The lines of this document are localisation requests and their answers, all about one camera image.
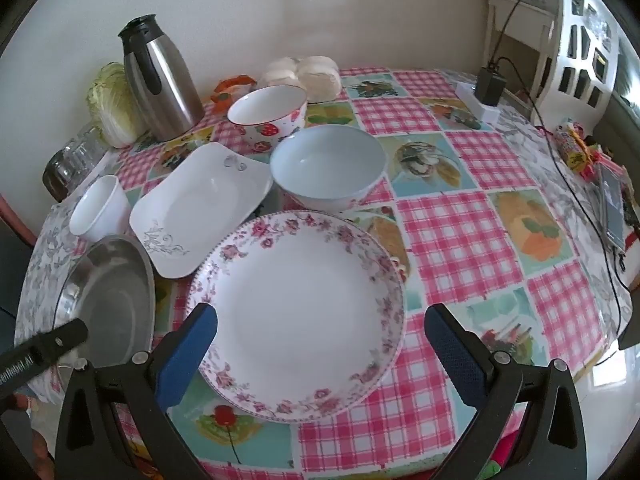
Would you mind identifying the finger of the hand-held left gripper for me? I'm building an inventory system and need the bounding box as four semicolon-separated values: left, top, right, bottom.
27;317;90;367

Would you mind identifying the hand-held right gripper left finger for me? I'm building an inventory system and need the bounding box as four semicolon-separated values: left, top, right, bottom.
55;302;218;480

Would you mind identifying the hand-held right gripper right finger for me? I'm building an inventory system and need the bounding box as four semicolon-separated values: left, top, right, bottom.
424;302;587;480

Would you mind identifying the stainless steel basin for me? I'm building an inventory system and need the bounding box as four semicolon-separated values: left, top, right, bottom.
52;235;157;396

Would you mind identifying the pink floral round plate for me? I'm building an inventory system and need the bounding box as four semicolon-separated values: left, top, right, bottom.
186;210;407;423

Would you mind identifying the small white cup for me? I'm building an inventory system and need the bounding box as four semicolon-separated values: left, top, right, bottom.
69;175;132;243

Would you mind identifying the white rectangular plate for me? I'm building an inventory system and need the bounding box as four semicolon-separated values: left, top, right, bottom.
129;141;274;278

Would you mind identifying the pale blue bowl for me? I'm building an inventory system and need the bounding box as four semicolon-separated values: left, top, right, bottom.
270;125;387;212

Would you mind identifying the strawberry print bowl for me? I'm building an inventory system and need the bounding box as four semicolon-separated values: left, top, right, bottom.
227;85;308;153

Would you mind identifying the pink checked tablecloth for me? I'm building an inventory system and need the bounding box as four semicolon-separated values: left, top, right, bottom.
107;65;613;480

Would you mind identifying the pink chair backrest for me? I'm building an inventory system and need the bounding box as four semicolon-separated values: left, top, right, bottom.
0;192;38;248

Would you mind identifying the brown glass jar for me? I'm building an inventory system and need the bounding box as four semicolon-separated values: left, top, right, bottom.
42;152;71;203

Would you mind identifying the clear drinking glasses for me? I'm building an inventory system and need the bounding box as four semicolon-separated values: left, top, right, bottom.
60;127;108;186

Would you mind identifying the smartphone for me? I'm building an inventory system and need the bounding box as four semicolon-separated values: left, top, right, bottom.
596;164;630;252

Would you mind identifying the napa cabbage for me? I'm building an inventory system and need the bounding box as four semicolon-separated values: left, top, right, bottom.
86;62;148;150

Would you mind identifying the colourful candy packet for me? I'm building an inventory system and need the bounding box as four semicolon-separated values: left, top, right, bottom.
554;119;601;177

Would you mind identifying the white power strip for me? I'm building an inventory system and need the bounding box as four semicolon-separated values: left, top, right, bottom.
455;80;500;123

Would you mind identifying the stainless steel thermos jug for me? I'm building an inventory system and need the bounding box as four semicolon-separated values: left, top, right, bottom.
117;15;206;143

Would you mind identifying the black power adapter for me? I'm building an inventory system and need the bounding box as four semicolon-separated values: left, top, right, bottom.
474;62;506;107

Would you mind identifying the orange snack packet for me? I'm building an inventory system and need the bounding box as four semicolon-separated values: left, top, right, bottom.
212;74;258;106

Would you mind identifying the bag of steamed buns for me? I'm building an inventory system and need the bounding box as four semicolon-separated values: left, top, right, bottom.
257;55;343;103

